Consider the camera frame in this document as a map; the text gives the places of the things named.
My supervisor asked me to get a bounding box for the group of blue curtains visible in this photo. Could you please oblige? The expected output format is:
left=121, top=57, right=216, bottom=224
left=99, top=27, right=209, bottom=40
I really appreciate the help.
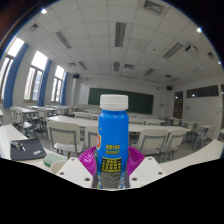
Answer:
left=3, top=42, right=69, bottom=108

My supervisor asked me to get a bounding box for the group of white classroom desks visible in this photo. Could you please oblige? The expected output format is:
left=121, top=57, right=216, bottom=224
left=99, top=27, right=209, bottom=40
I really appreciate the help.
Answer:
left=9, top=104, right=224, bottom=134

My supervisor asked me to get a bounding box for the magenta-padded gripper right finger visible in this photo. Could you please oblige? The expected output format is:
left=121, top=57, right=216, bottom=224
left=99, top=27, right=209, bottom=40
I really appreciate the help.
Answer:
left=127, top=145, right=168, bottom=189

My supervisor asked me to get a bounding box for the group of classroom chairs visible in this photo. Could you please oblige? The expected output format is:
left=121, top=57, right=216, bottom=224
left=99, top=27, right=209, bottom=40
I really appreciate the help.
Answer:
left=9, top=106, right=224, bottom=164

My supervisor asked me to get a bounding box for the dark green chalkboard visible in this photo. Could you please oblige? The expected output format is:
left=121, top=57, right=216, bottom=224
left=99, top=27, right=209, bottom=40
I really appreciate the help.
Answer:
left=87, top=87, right=155, bottom=115

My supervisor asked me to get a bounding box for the white empty desk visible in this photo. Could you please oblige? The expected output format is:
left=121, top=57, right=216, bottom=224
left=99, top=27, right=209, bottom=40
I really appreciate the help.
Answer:
left=159, top=139, right=224, bottom=176

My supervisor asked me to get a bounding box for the dark grey closed laptop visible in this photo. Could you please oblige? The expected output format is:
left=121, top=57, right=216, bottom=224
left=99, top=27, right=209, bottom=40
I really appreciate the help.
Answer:
left=9, top=138, right=48, bottom=161

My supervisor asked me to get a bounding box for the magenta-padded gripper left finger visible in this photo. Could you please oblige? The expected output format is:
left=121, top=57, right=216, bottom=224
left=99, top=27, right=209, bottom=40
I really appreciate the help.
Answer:
left=55, top=145, right=99, bottom=190

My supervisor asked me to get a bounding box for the dark classroom door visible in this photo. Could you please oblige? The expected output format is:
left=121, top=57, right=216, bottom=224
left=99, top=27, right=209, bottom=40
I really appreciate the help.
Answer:
left=173, top=90, right=184, bottom=119

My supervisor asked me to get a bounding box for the group of ceiling lights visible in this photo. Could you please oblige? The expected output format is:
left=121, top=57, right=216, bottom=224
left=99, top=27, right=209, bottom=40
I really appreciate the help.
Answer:
left=28, top=0, right=214, bottom=78

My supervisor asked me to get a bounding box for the row of windows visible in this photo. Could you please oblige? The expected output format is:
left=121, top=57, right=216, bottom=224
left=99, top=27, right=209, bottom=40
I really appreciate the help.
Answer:
left=0, top=37, right=66, bottom=103

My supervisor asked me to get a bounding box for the bunch of keys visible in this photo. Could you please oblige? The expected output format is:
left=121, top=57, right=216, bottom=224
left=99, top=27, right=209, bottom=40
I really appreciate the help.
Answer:
left=10, top=141, right=26, bottom=152

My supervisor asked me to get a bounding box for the blue bottle with white cap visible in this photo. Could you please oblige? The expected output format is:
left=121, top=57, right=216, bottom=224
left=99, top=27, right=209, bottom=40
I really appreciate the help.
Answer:
left=95, top=94, right=130, bottom=190

